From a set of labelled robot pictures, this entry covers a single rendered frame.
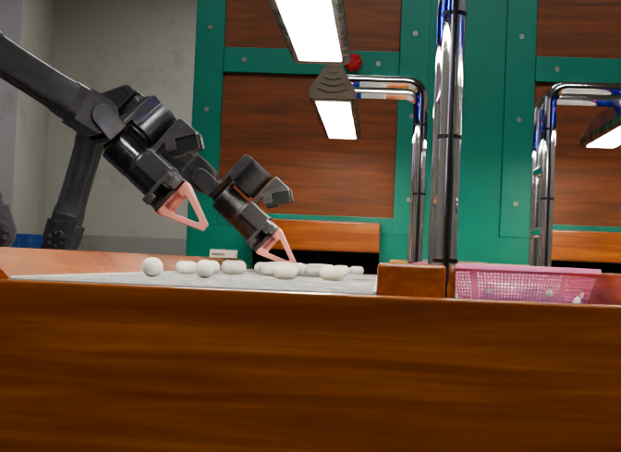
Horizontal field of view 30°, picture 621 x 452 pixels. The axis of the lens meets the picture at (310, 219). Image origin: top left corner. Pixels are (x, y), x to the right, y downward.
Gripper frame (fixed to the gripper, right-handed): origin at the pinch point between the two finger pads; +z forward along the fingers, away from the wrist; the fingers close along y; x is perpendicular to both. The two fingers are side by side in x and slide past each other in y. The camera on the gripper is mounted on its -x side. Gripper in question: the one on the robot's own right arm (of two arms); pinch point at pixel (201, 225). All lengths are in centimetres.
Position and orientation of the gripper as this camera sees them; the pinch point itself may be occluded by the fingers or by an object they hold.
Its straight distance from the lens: 188.6
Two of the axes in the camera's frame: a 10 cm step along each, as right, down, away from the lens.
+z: 7.3, 6.8, -0.6
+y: 0.5, 0.4, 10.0
